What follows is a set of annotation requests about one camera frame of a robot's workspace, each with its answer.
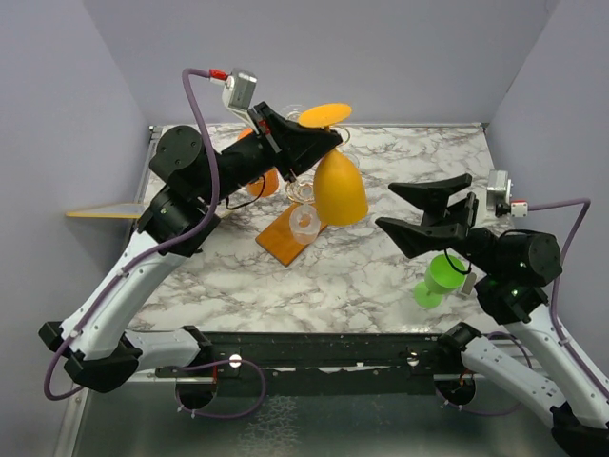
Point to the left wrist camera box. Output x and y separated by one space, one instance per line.
238 89

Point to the clear stemmed wine glass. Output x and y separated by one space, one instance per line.
292 112

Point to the black front mounting rail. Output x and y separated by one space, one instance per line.
320 364

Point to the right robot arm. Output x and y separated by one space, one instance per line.
521 272

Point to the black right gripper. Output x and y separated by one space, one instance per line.
440 226

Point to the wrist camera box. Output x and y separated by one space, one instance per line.
499 202
238 89

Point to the orange plastic goblet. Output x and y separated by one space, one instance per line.
265 186

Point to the yellow plastic goblet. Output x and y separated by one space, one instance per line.
340 196

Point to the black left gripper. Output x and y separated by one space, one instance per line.
293 144

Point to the small white grey tag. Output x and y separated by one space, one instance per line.
468 285

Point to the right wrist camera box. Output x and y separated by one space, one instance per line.
499 202

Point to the green plastic goblet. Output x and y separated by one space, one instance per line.
445 274

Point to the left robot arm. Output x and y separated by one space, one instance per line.
100 352

